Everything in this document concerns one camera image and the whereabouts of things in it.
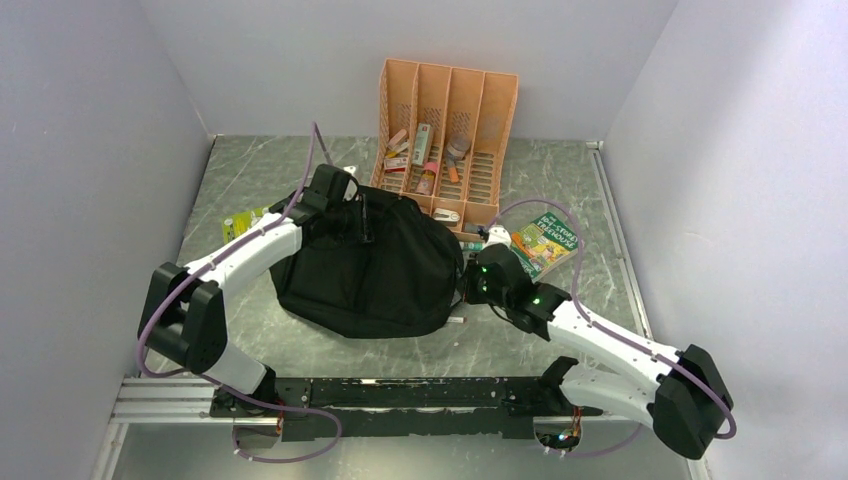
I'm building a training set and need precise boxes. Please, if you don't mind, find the green treehouse paperback book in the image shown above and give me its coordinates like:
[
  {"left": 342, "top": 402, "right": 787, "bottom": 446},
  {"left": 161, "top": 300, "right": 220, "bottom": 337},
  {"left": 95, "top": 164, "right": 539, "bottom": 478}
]
[{"left": 511, "top": 212, "right": 578, "bottom": 281}]

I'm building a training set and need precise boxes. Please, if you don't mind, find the black student backpack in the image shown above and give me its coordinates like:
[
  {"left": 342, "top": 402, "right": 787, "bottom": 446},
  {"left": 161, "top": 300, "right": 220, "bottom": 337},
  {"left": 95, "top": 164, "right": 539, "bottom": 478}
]
[{"left": 270, "top": 187, "right": 464, "bottom": 339}]

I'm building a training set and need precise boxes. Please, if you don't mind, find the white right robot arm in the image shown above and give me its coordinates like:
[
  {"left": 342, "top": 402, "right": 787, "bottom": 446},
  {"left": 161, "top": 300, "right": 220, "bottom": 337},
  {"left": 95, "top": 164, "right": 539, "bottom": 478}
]
[{"left": 463, "top": 244, "right": 737, "bottom": 460}]

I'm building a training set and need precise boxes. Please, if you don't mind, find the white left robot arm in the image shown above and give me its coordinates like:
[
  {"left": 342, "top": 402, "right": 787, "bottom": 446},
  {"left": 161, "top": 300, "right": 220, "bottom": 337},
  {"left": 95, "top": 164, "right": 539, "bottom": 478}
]
[{"left": 137, "top": 164, "right": 368, "bottom": 416}]

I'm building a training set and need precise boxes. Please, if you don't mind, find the green white glue stick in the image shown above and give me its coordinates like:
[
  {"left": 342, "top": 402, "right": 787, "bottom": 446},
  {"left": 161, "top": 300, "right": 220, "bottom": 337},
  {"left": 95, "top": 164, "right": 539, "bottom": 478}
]
[{"left": 459, "top": 241, "right": 484, "bottom": 252}]

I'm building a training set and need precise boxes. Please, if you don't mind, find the white red staples box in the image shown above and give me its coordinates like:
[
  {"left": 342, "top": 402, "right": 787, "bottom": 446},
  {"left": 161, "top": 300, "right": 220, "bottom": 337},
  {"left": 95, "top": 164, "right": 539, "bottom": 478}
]
[{"left": 383, "top": 156, "right": 409, "bottom": 174}]

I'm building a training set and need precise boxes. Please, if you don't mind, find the white stapler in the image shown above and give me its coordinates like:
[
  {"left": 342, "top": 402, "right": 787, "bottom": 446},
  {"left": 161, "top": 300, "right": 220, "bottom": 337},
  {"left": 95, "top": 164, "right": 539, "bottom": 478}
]
[{"left": 431, "top": 208, "right": 460, "bottom": 227}]

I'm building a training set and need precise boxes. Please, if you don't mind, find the pink bottle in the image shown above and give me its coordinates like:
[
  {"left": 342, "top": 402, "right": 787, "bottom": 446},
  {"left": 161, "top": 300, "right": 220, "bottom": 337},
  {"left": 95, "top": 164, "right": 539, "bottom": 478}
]
[{"left": 414, "top": 162, "right": 439, "bottom": 196}]

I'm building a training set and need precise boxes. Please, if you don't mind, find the tall white green box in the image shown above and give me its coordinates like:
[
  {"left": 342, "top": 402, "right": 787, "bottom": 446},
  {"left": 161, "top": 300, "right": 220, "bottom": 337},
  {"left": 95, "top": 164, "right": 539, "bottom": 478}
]
[{"left": 410, "top": 122, "right": 433, "bottom": 166}]

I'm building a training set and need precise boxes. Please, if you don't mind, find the orange plastic desk organizer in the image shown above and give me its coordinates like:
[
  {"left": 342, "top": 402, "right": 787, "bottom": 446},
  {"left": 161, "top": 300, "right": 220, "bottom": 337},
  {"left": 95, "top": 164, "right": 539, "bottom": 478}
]
[{"left": 371, "top": 59, "right": 519, "bottom": 242}]

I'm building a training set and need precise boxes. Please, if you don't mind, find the grey tape roll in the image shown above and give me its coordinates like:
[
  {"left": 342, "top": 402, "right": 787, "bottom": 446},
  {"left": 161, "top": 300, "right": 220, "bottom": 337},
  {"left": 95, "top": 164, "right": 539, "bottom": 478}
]
[{"left": 445, "top": 134, "right": 471, "bottom": 159}]

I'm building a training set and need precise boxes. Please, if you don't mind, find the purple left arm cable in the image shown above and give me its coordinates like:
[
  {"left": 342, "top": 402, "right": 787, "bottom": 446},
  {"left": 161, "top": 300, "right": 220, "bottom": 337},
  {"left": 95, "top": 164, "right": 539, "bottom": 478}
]
[{"left": 135, "top": 121, "right": 342, "bottom": 465}]

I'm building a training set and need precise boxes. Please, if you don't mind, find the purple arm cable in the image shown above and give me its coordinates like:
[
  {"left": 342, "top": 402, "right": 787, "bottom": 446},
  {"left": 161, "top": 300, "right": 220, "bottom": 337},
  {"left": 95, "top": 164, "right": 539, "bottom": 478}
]
[
  {"left": 486, "top": 198, "right": 738, "bottom": 460},
  {"left": 135, "top": 121, "right": 342, "bottom": 465}
]

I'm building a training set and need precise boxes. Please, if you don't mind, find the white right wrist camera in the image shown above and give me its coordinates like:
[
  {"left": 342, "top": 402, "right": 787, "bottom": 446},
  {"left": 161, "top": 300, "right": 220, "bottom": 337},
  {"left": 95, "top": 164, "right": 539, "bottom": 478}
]
[{"left": 484, "top": 225, "right": 512, "bottom": 248}]

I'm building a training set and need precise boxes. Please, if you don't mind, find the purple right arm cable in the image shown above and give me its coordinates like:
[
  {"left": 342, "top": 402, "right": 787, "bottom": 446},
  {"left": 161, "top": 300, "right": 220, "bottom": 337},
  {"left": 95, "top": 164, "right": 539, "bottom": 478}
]
[{"left": 486, "top": 198, "right": 738, "bottom": 460}]

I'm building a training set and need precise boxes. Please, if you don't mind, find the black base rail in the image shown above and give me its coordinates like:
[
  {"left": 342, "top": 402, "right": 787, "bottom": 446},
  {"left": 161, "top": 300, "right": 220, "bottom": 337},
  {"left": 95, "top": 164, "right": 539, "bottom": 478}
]
[{"left": 209, "top": 376, "right": 602, "bottom": 442}]

